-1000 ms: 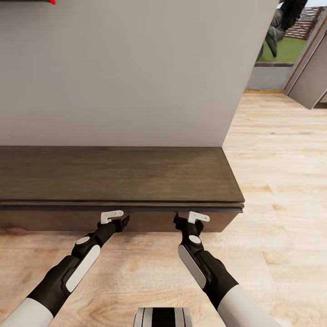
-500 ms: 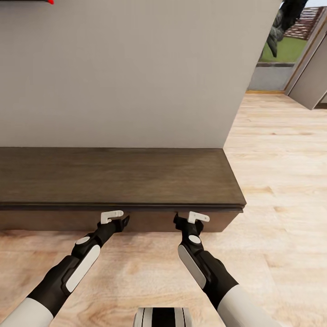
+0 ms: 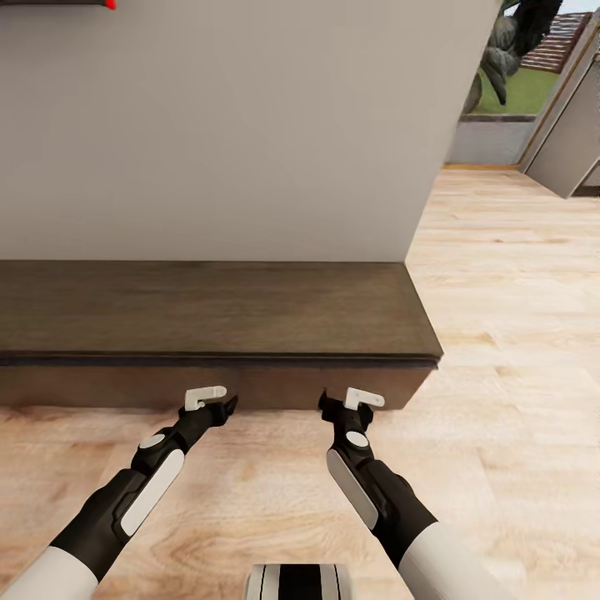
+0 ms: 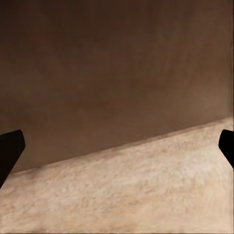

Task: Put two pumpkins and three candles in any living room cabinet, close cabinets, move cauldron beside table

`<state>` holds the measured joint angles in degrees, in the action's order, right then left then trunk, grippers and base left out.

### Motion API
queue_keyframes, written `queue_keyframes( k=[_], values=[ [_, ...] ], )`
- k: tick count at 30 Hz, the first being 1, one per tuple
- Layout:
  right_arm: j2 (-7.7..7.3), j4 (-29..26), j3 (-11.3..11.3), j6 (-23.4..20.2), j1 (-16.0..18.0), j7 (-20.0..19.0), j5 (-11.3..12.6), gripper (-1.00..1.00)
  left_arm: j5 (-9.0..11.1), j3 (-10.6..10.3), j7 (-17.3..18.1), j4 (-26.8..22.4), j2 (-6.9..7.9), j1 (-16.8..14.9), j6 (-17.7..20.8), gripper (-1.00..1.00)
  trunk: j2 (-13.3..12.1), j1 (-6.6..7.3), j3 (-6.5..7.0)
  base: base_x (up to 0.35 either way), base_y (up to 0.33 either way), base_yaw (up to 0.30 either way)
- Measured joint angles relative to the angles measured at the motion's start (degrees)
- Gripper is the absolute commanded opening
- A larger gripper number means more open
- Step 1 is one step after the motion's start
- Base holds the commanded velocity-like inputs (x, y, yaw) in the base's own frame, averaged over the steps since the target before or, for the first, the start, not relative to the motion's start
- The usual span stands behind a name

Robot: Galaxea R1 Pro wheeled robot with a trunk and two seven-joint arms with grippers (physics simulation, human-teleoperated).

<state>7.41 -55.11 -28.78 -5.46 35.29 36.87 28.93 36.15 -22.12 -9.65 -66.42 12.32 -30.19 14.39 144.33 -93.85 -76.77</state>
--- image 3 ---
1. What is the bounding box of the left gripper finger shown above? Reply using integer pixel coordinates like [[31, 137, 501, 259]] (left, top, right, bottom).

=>
[[223, 395, 238, 418]]

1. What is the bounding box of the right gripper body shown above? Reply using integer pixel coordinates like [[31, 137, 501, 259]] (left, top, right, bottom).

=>
[[321, 397, 372, 432]]

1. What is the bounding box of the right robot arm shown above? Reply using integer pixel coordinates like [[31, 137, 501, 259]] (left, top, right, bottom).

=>
[[318, 387, 518, 600]]

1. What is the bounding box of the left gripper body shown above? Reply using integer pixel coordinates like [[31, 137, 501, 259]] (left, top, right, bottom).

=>
[[178, 402, 228, 439]]

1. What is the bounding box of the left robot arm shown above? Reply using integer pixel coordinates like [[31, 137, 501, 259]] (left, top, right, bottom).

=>
[[0, 386, 238, 600]]

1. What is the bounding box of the robot trunk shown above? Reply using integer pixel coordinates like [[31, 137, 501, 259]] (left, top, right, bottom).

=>
[[243, 564, 357, 600]]

